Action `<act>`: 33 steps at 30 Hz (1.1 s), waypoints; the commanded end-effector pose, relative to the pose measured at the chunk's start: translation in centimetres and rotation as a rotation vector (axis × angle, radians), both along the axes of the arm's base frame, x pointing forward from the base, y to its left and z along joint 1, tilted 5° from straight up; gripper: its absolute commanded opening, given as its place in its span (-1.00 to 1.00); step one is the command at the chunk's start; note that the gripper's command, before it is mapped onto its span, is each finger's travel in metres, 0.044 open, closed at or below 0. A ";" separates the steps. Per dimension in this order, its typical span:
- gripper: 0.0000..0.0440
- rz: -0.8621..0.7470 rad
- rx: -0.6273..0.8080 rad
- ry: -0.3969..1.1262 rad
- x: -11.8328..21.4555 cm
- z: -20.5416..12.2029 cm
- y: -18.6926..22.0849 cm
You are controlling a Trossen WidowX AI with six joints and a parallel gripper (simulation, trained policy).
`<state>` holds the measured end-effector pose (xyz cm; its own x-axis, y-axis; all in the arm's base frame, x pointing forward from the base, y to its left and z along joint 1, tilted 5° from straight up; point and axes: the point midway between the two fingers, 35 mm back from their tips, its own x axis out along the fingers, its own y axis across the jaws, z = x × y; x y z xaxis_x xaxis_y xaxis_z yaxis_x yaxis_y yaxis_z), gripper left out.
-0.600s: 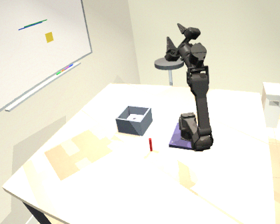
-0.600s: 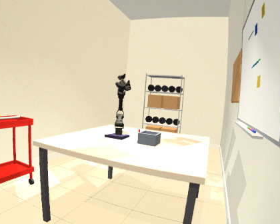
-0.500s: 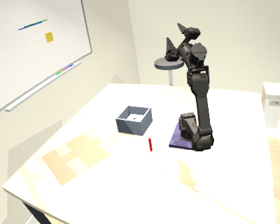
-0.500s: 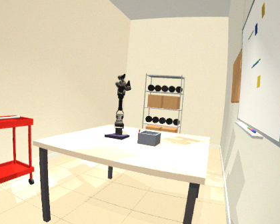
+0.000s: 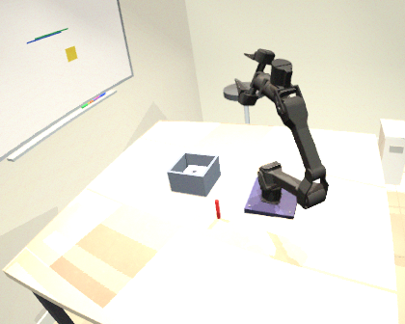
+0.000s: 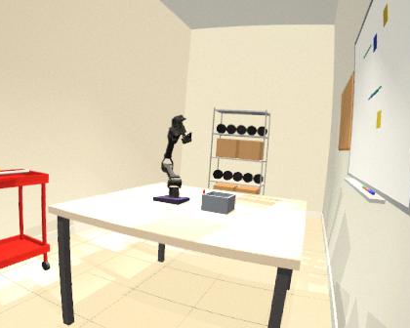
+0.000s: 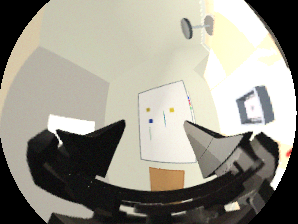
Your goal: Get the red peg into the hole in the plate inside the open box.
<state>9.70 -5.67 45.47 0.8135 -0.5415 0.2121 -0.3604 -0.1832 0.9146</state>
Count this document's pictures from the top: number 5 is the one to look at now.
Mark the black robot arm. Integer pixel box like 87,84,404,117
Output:
257,59,329,209

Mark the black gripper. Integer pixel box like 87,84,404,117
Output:
234,49,275,106

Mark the red tapered peg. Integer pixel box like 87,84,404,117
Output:
215,200,221,219

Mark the white square plate with hole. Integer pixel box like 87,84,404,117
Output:
184,165,207,175

